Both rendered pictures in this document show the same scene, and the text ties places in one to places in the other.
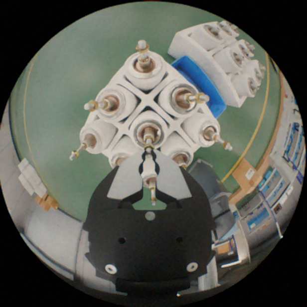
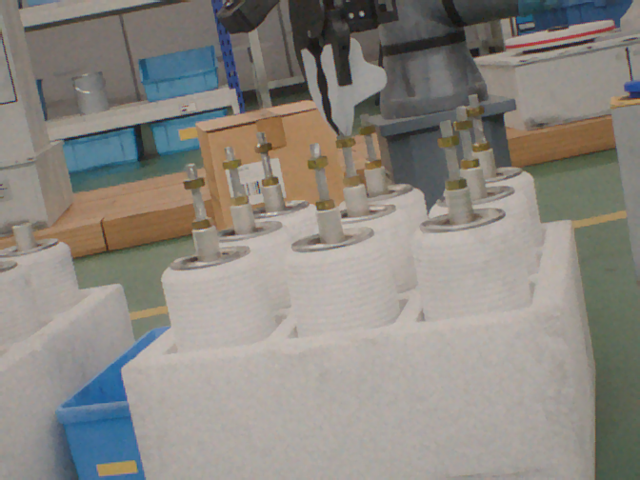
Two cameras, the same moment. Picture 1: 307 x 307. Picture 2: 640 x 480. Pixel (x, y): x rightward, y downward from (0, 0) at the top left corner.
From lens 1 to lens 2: 1.14 m
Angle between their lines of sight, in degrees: 66
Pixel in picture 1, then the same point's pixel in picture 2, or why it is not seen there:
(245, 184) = (304, 150)
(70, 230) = not seen: outside the picture
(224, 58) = (17, 298)
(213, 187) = (410, 164)
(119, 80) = (273, 340)
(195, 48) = (24, 361)
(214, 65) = (58, 332)
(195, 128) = (290, 221)
